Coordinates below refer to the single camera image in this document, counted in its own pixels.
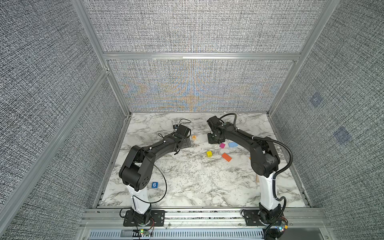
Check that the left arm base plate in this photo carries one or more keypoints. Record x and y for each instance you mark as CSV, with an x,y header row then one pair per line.
x,y
156,217

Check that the aluminium enclosure frame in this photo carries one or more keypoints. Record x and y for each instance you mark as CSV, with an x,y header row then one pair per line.
x,y
28,182

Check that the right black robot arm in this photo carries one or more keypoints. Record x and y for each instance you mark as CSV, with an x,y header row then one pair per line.
x,y
264,161

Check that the light blue flat block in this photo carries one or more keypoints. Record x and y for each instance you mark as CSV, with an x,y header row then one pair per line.
x,y
232,144

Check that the aluminium front rail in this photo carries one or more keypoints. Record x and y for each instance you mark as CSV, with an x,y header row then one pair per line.
x,y
203,224

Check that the blue number 6 block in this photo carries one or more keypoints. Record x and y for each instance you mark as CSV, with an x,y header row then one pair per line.
x,y
155,185

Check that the red-orange flat block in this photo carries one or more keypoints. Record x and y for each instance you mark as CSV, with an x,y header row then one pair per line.
x,y
226,157

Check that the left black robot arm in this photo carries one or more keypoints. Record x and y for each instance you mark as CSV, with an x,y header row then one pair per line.
x,y
137,169

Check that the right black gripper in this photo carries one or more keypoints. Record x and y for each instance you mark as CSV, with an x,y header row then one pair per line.
x,y
210,140

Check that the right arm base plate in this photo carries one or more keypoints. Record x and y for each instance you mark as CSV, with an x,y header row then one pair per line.
x,y
252,218

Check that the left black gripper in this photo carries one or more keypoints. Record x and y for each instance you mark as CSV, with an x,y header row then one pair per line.
x,y
186,142

